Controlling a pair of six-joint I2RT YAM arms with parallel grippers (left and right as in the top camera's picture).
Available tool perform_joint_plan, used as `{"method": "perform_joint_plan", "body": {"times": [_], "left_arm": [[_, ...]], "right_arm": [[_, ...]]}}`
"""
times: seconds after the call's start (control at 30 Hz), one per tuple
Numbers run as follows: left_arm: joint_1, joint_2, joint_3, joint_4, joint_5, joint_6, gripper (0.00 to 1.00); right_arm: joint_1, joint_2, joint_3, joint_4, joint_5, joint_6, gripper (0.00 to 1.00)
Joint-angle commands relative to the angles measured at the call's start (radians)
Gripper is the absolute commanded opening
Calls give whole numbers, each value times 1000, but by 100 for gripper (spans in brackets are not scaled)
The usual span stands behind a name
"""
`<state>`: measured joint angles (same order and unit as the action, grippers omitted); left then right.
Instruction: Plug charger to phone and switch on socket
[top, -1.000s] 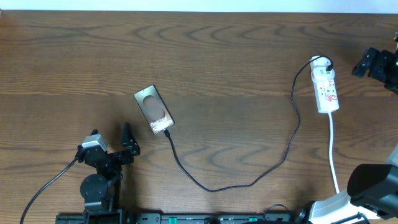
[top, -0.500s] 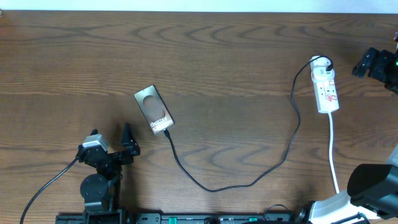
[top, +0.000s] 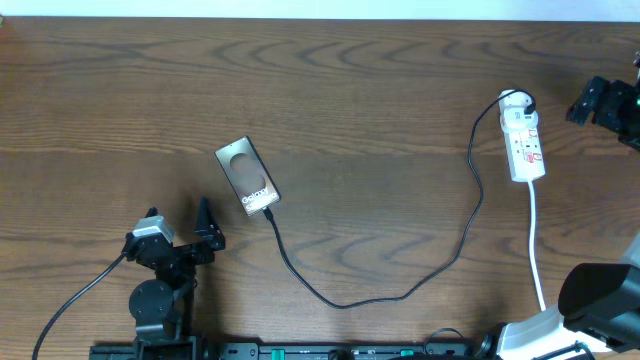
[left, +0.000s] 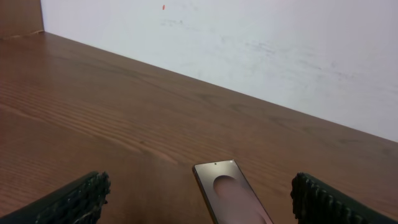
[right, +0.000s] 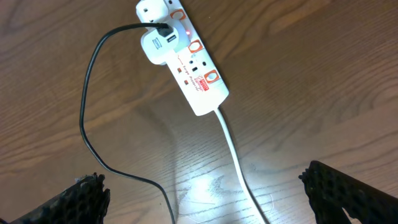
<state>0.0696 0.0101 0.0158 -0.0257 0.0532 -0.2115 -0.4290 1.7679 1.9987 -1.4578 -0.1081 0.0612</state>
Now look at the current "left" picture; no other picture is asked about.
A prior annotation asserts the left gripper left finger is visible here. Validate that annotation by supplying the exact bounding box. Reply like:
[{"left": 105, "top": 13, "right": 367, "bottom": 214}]
[{"left": 1, "top": 171, "right": 111, "bottom": 224}]

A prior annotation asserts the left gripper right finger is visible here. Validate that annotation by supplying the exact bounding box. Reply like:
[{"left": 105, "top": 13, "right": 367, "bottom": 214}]
[{"left": 290, "top": 172, "right": 397, "bottom": 224}]

